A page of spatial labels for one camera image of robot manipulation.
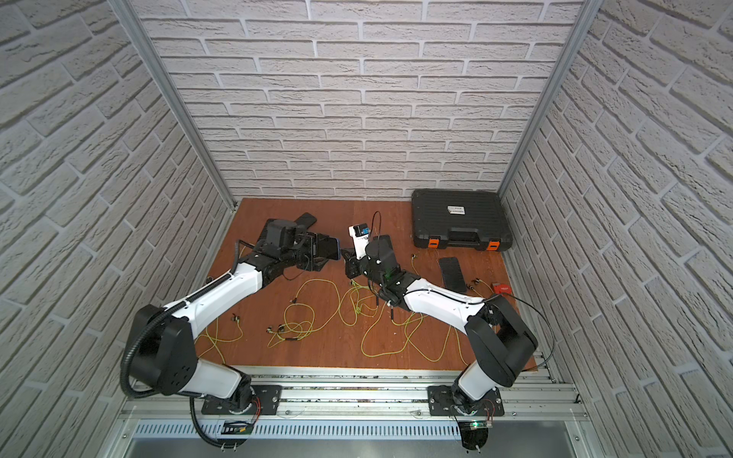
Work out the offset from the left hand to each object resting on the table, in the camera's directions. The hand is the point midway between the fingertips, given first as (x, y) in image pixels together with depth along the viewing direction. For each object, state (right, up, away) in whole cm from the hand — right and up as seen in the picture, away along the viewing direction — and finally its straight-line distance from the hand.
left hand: (336, 237), depth 83 cm
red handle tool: (+55, -18, +11) cm, 59 cm away
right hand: (+3, -4, -1) cm, 5 cm away
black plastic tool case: (+38, +7, +24) cm, 45 cm away
